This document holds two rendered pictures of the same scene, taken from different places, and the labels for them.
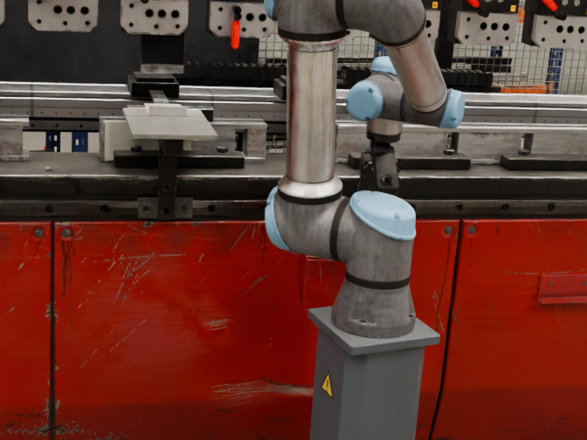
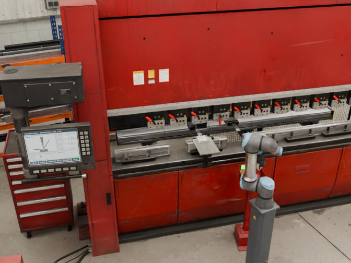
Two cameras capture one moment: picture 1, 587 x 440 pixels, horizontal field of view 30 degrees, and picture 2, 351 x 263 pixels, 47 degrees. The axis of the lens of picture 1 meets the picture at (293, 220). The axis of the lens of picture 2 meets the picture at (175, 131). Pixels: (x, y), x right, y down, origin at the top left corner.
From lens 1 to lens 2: 1.64 m
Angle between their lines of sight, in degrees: 12
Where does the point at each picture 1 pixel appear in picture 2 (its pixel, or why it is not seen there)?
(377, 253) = (266, 192)
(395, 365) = (270, 214)
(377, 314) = (266, 204)
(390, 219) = (269, 186)
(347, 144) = not seen: hidden behind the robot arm
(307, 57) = (251, 155)
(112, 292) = (192, 184)
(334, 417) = (256, 224)
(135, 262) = (197, 177)
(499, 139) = (284, 133)
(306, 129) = (250, 168)
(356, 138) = not seen: hidden behind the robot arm
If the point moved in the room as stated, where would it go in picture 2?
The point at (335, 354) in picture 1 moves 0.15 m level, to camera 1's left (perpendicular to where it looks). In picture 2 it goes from (257, 212) to (238, 212)
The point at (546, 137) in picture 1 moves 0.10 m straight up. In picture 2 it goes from (296, 131) to (298, 122)
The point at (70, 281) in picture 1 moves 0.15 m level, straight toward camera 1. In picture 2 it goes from (182, 182) to (186, 192)
